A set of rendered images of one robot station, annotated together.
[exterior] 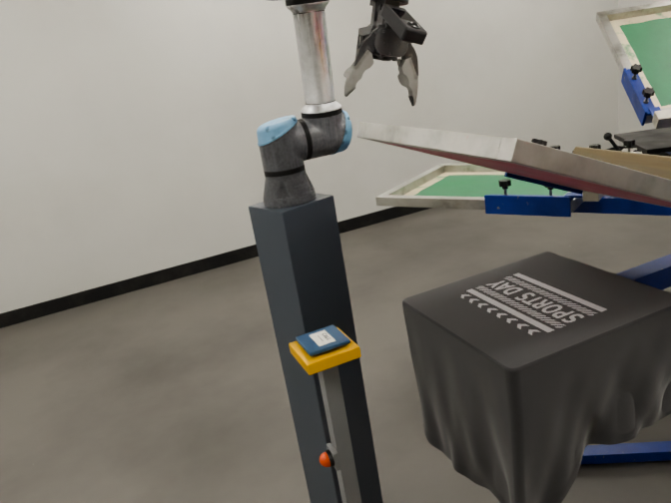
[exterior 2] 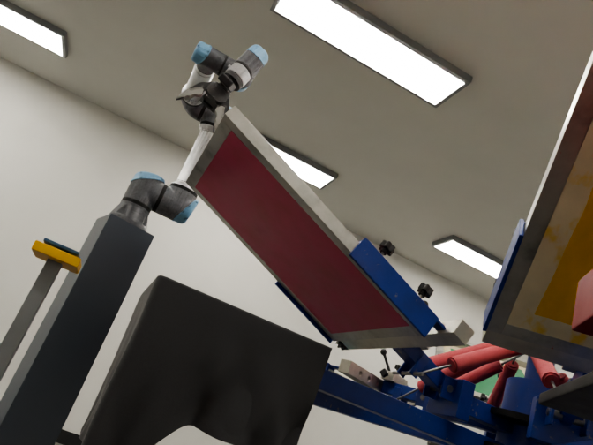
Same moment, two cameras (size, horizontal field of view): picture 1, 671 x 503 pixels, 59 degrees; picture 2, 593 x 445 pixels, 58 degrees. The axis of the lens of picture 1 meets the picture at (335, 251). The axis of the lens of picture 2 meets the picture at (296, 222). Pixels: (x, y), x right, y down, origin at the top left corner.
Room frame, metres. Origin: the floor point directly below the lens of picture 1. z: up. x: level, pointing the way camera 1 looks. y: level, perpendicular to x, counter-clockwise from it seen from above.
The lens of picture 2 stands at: (-0.24, -0.68, 0.71)
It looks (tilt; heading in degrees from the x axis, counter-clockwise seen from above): 21 degrees up; 5
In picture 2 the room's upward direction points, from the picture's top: 21 degrees clockwise
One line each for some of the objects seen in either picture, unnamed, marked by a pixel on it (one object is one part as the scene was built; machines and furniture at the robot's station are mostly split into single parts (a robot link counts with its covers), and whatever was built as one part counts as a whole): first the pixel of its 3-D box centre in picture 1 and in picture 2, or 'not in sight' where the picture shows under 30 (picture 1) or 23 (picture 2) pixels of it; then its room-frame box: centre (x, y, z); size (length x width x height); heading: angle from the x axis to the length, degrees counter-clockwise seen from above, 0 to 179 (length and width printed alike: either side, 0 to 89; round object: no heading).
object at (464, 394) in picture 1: (460, 407); (119, 362); (1.21, -0.23, 0.74); 0.45 x 0.03 x 0.43; 20
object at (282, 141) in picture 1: (282, 143); (146, 190); (1.67, 0.10, 1.37); 0.13 x 0.12 x 0.14; 111
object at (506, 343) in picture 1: (532, 299); not in sight; (1.29, -0.45, 0.95); 0.48 x 0.44 x 0.01; 110
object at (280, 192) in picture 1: (287, 184); (131, 215); (1.67, 0.10, 1.25); 0.15 x 0.15 x 0.10
